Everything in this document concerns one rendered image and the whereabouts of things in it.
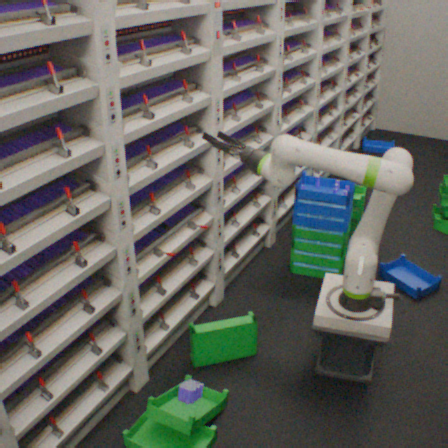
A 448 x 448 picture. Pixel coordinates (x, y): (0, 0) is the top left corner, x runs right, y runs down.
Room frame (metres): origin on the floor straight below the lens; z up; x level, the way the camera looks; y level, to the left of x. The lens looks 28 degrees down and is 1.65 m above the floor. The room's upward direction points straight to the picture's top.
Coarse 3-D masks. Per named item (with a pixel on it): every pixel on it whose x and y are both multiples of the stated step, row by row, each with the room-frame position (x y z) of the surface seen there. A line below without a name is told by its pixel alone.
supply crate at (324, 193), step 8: (304, 176) 2.67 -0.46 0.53; (312, 176) 2.67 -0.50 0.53; (296, 184) 2.50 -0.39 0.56; (304, 184) 2.67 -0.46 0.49; (312, 184) 2.67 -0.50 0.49; (320, 184) 2.65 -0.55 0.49; (328, 184) 2.64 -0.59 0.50; (344, 184) 2.61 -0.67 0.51; (352, 184) 2.57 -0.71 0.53; (296, 192) 2.50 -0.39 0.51; (304, 192) 2.49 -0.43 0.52; (312, 192) 2.47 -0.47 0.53; (320, 192) 2.46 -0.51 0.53; (328, 192) 2.57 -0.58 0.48; (352, 192) 2.48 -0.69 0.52; (320, 200) 2.46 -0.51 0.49; (328, 200) 2.44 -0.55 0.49; (336, 200) 2.43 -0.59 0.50; (344, 200) 2.41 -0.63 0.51
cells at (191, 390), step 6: (180, 384) 1.53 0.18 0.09; (186, 384) 1.53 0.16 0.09; (192, 384) 1.54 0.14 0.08; (198, 384) 1.54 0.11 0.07; (180, 390) 1.50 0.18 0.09; (186, 390) 1.49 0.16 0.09; (192, 390) 1.49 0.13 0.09; (198, 390) 1.52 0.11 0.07; (180, 396) 1.49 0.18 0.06; (186, 396) 1.48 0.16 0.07; (192, 396) 1.48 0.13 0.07; (198, 396) 1.53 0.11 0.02; (186, 402) 1.47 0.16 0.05; (192, 402) 1.47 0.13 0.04
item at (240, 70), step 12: (228, 60) 2.64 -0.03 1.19; (240, 60) 2.70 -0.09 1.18; (252, 60) 2.76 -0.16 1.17; (264, 60) 2.80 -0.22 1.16; (276, 60) 2.79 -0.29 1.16; (228, 72) 2.45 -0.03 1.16; (240, 72) 2.55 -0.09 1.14; (252, 72) 2.62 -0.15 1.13; (264, 72) 2.67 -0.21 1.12; (228, 84) 2.36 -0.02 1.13; (240, 84) 2.42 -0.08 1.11; (252, 84) 2.56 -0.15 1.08
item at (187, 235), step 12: (192, 204) 2.23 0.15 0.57; (204, 204) 2.20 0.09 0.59; (204, 216) 2.16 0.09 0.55; (168, 228) 2.00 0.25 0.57; (156, 240) 1.90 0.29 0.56; (180, 240) 1.94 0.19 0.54; (168, 252) 1.84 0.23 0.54; (144, 264) 1.74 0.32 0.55; (156, 264) 1.76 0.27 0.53; (144, 276) 1.69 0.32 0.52
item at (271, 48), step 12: (276, 0) 2.80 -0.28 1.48; (264, 12) 2.83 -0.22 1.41; (276, 12) 2.80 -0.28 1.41; (276, 36) 2.79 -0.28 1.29; (252, 48) 2.86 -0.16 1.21; (264, 48) 2.83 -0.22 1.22; (276, 48) 2.79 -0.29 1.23; (276, 72) 2.80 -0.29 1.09; (264, 84) 2.82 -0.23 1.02; (276, 84) 2.80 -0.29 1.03; (276, 108) 2.81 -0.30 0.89; (264, 120) 2.82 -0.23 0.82; (276, 132) 2.82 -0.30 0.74; (264, 180) 2.82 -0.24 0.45; (276, 192) 2.85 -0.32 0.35; (276, 204) 2.87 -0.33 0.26
